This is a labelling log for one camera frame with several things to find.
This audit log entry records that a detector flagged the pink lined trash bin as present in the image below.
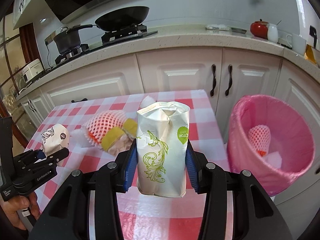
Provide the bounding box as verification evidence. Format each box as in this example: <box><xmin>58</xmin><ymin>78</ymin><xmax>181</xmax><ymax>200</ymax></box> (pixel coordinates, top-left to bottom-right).
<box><xmin>227</xmin><ymin>94</ymin><xmax>316</xmax><ymax>196</ymax></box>

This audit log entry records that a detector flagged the white mug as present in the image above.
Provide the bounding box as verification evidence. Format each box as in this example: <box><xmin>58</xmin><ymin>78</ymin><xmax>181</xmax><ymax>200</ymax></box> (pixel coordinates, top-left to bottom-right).
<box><xmin>286</xmin><ymin>34</ymin><xmax>307</xmax><ymax>56</ymax></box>

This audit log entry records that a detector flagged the large white foam cube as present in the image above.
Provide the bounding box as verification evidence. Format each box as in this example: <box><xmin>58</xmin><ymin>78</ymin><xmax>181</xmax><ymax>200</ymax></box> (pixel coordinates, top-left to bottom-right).
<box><xmin>263</xmin><ymin>151</ymin><xmax>282</xmax><ymax>169</ymax></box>

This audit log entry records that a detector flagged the white green paper bag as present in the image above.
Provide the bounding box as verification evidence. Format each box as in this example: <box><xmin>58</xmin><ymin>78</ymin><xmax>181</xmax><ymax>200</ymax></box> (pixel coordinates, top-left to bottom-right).
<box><xmin>136</xmin><ymin>101</ymin><xmax>190</xmax><ymax>198</ymax></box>

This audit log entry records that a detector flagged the red checked tablecloth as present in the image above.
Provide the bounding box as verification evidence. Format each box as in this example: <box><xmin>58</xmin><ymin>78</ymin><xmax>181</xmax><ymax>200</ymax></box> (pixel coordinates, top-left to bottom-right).
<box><xmin>28</xmin><ymin>90</ymin><xmax>229</xmax><ymax>239</ymax></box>

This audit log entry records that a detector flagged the black cabinet handle right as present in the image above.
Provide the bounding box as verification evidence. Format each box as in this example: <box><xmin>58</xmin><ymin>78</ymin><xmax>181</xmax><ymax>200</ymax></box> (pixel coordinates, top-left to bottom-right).
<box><xmin>225</xmin><ymin>64</ymin><xmax>233</xmax><ymax>96</ymax></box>

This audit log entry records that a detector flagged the white printed paper cup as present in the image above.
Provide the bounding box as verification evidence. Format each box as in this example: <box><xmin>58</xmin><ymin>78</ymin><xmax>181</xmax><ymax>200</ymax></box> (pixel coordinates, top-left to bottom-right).
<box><xmin>41</xmin><ymin>124</ymin><xmax>70</xmax><ymax>157</ymax></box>

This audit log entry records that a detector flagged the black saucepan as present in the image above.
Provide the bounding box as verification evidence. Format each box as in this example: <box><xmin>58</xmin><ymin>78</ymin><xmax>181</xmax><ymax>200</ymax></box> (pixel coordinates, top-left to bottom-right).
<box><xmin>54</xmin><ymin>24</ymin><xmax>96</xmax><ymax>55</ymax></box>

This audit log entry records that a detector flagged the black cabinet handle left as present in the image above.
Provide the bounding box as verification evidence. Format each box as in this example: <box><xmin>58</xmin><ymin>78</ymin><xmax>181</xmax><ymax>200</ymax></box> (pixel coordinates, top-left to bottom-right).
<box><xmin>210</xmin><ymin>64</ymin><xmax>216</xmax><ymax>97</ymax></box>

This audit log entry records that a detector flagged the pink foam net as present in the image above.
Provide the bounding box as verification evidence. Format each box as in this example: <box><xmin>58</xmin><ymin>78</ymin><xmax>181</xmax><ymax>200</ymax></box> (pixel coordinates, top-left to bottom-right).
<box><xmin>81</xmin><ymin>110</ymin><xmax>127</xmax><ymax>146</ymax></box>
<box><xmin>248</xmin><ymin>125</ymin><xmax>271</xmax><ymax>157</ymax></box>

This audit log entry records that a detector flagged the left hand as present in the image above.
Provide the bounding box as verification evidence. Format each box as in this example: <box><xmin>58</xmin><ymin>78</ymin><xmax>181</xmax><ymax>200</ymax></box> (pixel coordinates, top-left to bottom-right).
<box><xmin>1</xmin><ymin>192</ymin><xmax>41</xmax><ymax>230</ymax></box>

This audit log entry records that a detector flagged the black wok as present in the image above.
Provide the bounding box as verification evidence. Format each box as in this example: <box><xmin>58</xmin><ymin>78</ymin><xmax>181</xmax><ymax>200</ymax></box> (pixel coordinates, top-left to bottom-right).
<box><xmin>95</xmin><ymin>6</ymin><xmax>150</xmax><ymax>32</ymax></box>

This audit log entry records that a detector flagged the red pot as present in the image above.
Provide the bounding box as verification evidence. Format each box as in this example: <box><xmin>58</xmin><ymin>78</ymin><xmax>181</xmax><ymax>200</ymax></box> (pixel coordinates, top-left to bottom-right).
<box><xmin>250</xmin><ymin>19</ymin><xmax>268</xmax><ymax>39</ymax></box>

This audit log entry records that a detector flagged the white packet on counter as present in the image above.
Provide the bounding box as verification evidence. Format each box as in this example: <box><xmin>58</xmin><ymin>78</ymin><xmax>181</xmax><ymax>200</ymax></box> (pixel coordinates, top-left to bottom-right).
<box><xmin>206</xmin><ymin>24</ymin><xmax>231</xmax><ymax>31</ymax></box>

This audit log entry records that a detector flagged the small dark dish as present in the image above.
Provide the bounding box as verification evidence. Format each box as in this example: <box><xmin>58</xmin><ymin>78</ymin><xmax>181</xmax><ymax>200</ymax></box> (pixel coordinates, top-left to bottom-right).
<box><xmin>231</xmin><ymin>27</ymin><xmax>247</xmax><ymax>34</ymax></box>

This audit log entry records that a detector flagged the yellow sponge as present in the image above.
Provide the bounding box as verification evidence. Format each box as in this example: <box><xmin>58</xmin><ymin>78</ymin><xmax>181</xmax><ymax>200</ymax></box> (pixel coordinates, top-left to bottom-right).
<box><xmin>101</xmin><ymin>118</ymin><xmax>137</xmax><ymax>156</ymax></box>

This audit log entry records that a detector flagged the oil bottle black cap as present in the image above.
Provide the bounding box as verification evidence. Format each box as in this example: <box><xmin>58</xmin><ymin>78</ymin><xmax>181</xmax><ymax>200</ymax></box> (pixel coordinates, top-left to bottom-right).
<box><xmin>305</xmin><ymin>26</ymin><xmax>319</xmax><ymax>67</ymax></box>

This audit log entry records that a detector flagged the black gas stove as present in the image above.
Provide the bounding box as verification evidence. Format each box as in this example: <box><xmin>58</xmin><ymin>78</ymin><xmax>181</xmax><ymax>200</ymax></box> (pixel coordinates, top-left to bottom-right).
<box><xmin>55</xmin><ymin>24</ymin><xmax>158</xmax><ymax>67</ymax></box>

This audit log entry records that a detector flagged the black cabinet handle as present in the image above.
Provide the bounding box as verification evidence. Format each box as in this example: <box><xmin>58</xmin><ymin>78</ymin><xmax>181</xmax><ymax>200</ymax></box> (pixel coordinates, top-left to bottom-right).
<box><xmin>225</xmin><ymin>64</ymin><xmax>233</xmax><ymax>96</ymax></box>
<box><xmin>210</xmin><ymin>64</ymin><xmax>216</xmax><ymax>97</ymax></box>

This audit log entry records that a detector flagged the white ceramic jar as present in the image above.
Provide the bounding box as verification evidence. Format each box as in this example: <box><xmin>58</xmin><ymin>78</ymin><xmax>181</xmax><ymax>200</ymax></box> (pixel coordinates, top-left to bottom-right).
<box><xmin>267</xmin><ymin>21</ymin><xmax>281</xmax><ymax>43</ymax></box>

